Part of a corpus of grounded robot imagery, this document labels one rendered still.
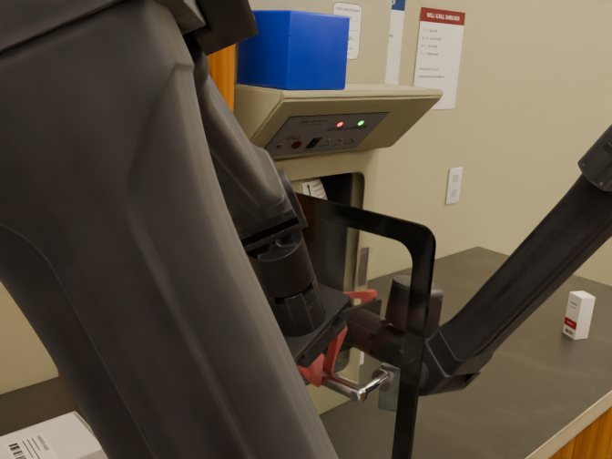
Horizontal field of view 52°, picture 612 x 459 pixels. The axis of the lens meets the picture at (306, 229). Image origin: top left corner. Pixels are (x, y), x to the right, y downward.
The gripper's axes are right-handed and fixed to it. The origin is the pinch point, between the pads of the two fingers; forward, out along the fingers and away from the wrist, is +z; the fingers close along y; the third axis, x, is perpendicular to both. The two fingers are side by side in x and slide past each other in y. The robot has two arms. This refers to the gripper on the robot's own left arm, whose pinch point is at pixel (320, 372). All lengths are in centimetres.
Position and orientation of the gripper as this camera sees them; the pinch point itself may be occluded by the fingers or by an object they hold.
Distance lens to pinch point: 74.4
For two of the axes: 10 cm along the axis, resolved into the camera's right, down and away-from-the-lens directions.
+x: 7.4, 2.3, -6.3
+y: -6.3, 5.7, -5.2
